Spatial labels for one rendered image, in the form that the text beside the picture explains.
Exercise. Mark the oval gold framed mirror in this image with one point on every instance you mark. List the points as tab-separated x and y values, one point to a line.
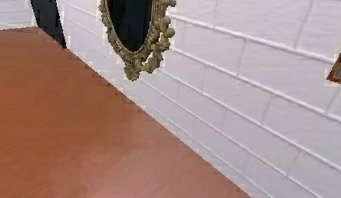
157	36

